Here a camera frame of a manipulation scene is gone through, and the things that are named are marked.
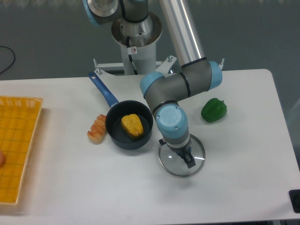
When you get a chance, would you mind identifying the glass lid with blue knob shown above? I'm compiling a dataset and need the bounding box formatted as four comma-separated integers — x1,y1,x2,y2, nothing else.
158,135,205,177

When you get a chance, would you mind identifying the green toy bell pepper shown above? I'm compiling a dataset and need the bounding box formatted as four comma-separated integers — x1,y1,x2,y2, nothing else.
201,98,227,123

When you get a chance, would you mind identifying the yellow toy bell pepper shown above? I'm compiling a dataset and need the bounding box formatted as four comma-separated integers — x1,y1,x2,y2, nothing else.
121,114,144,140

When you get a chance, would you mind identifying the black device at table edge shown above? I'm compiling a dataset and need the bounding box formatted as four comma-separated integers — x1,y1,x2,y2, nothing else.
289,189,300,213

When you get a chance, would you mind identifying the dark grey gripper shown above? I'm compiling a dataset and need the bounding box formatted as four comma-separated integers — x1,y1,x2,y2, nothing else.
158,138,196,169

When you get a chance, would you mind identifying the white bracket behind table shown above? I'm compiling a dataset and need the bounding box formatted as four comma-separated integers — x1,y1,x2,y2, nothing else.
218,58,225,70

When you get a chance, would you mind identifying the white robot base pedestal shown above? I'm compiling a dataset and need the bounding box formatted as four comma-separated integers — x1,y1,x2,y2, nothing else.
94,12,177,75

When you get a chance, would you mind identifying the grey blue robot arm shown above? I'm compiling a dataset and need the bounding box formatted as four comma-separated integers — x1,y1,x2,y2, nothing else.
83,0,222,168

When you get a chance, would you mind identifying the black cable on floor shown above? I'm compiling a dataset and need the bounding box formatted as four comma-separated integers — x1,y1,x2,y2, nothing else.
0,45,16,75

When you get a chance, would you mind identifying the yellow woven basket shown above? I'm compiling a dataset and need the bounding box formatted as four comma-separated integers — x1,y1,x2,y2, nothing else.
0,96,43,205

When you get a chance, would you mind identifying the dark pot with blue handle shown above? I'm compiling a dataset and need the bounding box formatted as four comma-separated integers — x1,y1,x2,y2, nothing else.
89,72,153,150

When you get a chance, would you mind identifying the orange toy shrimp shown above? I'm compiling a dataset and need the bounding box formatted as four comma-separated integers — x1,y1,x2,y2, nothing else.
87,114,106,144

